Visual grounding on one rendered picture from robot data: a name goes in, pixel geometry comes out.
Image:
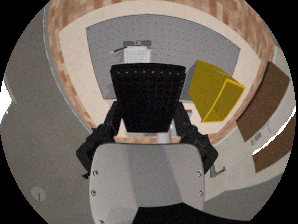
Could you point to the yellow open-top bin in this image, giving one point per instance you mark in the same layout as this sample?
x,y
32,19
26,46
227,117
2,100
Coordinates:
x,y
207,85

